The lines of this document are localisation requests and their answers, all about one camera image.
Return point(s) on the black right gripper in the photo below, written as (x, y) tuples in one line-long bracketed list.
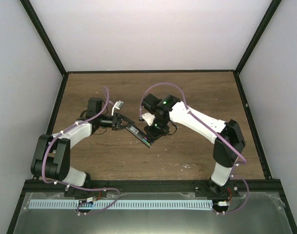
[(154, 135)]

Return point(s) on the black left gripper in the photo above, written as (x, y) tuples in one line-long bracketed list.
[(116, 117)]

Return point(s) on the black remote control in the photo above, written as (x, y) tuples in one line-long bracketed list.
[(139, 134)]

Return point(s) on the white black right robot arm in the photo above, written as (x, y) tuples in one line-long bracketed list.
[(226, 137)]

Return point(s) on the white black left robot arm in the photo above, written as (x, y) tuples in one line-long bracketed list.
[(52, 154)]

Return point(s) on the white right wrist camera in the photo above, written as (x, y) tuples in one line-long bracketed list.
[(148, 118)]

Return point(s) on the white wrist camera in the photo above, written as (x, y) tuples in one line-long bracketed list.
[(148, 118), (117, 106)]

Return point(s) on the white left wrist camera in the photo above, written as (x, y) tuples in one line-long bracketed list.
[(117, 106)]

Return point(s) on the light blue slotted cable duct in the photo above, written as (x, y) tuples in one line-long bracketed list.
[(123, 204)]

